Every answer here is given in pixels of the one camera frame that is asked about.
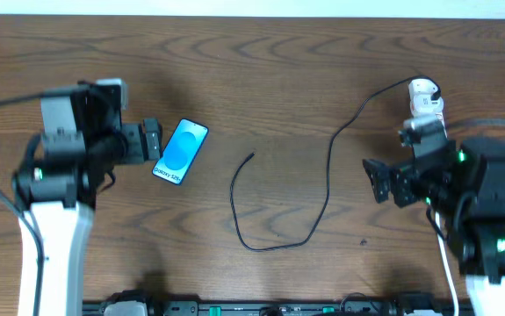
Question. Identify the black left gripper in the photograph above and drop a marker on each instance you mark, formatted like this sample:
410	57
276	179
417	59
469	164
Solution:
135	141

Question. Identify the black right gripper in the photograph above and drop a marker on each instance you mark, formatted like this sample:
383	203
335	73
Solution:
380	173

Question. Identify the blue Galaxy smartphone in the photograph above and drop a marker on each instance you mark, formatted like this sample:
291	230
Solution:
181	151

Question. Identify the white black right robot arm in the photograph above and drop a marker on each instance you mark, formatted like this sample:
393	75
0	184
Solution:
465	184

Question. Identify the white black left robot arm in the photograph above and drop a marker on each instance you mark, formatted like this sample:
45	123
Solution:
56	186

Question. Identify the white power strip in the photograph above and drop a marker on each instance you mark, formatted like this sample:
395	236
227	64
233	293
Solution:
426	104

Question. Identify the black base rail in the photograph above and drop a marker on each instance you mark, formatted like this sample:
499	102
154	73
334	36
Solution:
141	303

